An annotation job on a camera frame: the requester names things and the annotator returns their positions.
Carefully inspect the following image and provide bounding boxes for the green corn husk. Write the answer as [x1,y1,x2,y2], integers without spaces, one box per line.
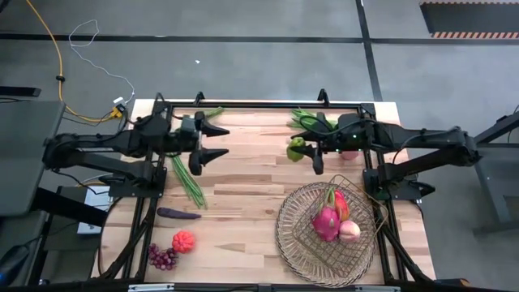
[289,107,340,131]

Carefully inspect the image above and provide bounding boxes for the black mat orange striped edge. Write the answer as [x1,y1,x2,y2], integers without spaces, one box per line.
[418,1,519,41]

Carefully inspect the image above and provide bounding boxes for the black metal table frame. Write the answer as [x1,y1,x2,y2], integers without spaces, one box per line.
[91,99,437,292]

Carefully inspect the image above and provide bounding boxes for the pink dragon fruit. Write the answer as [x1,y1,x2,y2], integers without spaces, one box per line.
[311,187,342,243]

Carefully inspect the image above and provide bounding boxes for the grey desk top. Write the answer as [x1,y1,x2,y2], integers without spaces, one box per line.
[0,100,66,218]

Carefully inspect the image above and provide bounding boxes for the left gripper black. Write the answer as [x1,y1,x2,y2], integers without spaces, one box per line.
[161,110,231,177]

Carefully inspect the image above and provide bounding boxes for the black desk leg frame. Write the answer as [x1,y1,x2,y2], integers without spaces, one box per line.
[445,109,519,237]

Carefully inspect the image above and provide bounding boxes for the black desk leg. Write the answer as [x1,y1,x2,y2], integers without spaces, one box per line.
[31,187,109,228]

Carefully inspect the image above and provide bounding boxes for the black rounded object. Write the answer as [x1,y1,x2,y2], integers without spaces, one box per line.
[0,242,32,290]

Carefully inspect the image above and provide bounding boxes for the long green bean bundle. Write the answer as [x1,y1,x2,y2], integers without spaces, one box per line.
[169,105,226,210]

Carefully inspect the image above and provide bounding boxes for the red orange mango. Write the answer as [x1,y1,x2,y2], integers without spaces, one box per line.
[332,189,351,223]

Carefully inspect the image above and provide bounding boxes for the black flat bar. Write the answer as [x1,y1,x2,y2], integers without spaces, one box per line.
[0,85,42,98]

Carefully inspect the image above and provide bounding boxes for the purple eggplant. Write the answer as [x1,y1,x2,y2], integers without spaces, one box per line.
[157,207,203,221]

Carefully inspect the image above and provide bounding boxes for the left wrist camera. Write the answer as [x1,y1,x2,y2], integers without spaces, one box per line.
[179,114,199,138]

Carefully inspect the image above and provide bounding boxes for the gold wire basket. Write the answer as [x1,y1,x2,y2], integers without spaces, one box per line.
[304,174,389,281]

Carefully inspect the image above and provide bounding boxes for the white box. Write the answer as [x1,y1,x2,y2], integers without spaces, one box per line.
[76,185,114,236]

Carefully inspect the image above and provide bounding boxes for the yellow floor cable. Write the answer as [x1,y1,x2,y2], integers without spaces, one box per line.
[24,0,124,124]

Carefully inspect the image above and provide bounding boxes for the purple grape bunch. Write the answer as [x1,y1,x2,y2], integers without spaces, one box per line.
[147,243,179,272]

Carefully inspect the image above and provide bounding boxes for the thin white cable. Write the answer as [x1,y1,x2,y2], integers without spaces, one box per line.
[67,19,137,105]

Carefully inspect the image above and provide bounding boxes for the green bell pepper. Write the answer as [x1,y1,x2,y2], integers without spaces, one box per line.
[285,136,308,163]

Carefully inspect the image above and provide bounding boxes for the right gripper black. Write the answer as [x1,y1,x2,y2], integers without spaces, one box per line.
[290,111,368,177]

